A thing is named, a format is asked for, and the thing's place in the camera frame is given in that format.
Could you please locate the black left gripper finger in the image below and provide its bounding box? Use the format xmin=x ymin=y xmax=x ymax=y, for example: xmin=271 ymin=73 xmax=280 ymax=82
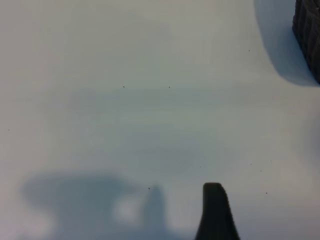
xmin=194 ymin=182 xmax=241 ymax=240

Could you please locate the dark brown wicker basket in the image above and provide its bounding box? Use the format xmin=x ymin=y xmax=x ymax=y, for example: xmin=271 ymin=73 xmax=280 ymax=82
xmin=291 ymin=0 xmax=320 ymax=85

